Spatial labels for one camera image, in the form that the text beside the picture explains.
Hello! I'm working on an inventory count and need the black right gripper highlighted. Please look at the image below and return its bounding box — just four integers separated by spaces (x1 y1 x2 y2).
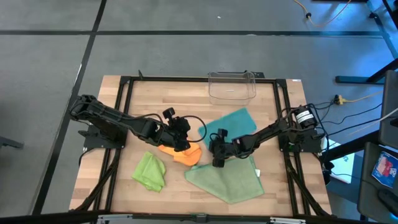
208 128 238 168

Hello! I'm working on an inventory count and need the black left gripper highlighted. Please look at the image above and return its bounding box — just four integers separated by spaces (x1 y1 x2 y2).
161 107 192 152

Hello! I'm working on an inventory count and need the teal microfiber towel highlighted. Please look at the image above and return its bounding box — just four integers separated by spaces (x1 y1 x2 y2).
198 107 257 151

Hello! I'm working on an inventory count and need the orange microfiber towel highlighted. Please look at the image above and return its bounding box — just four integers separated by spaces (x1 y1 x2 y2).
157 142 203 167

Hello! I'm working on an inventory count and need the pale green microfiber towel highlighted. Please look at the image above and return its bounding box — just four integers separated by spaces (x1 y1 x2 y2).
184 154 265 205

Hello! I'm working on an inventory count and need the lime green microfiber towel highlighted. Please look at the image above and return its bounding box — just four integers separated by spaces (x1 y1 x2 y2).
131 151 167 193

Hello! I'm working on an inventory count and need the clear plastic bin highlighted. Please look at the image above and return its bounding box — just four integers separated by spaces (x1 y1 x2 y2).
207 70 257 106

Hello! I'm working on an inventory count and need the white paper sheet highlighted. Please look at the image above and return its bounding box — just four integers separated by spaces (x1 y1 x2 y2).
323 138 355 184

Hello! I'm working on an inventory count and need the black metal desk leg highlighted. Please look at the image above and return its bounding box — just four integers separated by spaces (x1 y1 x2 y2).
335 57 398 85

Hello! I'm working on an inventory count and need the blue red sticker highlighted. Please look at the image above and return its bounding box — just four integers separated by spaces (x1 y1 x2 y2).
371 151 398 189

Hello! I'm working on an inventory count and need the black furniture foot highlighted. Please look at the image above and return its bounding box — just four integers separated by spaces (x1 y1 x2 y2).
0 136 24 149

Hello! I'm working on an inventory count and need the dark grey cabinet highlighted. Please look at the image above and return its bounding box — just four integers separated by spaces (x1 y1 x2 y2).
378 70 398 150

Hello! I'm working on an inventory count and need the black computer mouse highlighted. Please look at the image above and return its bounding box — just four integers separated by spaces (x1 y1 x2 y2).
377 188 398 218

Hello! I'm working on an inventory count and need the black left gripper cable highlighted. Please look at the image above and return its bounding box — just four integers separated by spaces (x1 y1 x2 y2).
178 114 208 144

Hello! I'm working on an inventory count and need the black aluminium table frame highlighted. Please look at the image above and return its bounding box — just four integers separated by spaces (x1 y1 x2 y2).
70 70 332 218

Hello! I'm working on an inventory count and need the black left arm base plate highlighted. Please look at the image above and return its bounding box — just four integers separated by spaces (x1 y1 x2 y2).
78 123 129 150

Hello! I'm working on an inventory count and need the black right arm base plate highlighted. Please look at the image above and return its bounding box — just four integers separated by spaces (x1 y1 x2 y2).
277 126 324 154

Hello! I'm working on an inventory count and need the silver metal bracket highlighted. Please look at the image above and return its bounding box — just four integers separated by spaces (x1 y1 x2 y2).
269 217 307 224
96 213 134 224

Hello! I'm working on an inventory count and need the yellow floor cable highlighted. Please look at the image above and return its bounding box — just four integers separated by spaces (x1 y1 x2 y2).
294 0 352 28

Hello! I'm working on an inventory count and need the black camera rig beam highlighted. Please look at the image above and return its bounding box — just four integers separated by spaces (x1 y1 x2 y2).
0 210 398 224

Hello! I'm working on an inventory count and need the black metal desk frame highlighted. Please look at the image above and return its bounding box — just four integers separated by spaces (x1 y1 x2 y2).
366 0 398 60

